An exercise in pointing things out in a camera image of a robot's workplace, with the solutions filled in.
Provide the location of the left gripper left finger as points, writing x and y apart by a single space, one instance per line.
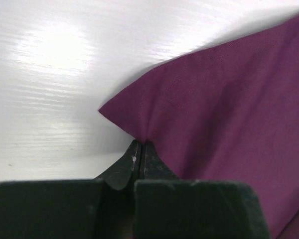
100 208

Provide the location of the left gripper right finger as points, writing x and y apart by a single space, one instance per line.
167 207

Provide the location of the purple surgical cloth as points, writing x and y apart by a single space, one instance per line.
230 112

